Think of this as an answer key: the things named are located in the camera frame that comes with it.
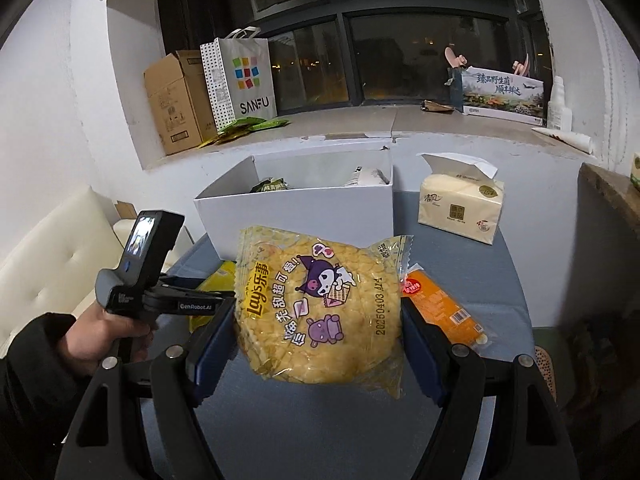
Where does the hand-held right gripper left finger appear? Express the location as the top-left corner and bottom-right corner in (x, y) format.
(55, 299), (237, 480)

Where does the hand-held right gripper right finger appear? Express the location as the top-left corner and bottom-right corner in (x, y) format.
(400, 301), (568, 480)

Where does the yellow chips bag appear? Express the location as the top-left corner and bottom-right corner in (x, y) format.
(235, 225), (415, 401)

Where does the white cardboard box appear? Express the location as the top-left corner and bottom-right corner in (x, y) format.
(193, 141), (396, 261)

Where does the dark green snack packet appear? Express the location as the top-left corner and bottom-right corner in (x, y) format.
(250, 177), (292, 194)

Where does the person's left forearm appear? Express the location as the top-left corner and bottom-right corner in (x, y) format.
(0, 312), (101, 480)

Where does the person's left hand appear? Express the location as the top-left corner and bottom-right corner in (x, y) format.
(57, 302), (153, 376)

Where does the orange snack packet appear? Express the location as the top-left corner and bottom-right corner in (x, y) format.
(400, 262), (493, 356)

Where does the yellow-green snack packet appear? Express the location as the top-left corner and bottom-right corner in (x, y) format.
(192, 260), (238, 331)

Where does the cream sofa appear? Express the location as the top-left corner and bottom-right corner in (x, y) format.
(0, 185), (193, 361)

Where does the orange dotted slipper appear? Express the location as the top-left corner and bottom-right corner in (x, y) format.
(532, 345), (558, 401)

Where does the yellow tissue pack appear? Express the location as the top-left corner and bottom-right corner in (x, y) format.
(416, 152), (505, 246)

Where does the brown cardboard box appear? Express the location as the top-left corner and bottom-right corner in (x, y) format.
(143, 50), (218, 157)

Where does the pile of green packets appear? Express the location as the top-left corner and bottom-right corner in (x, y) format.
(197, 116), (292, 148)

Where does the white shopping bag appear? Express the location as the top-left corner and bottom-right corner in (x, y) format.
(200, 27), (277, 133)

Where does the stone windowsill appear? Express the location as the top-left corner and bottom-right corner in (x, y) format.
(140, 105), (596, 171)

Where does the wooden counter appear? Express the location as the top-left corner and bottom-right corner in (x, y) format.
(577, 162), (640, 231)

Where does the white tube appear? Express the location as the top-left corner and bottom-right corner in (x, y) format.
(531, 126), (593, 155)

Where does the printed carton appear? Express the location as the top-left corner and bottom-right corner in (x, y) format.
(447, 66), (546, 127)

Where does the white bottle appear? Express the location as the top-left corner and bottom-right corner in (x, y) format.
(546, 76), (573, 131)

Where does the dark framed window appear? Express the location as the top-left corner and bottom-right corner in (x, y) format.
(155, 0), (553, 116)

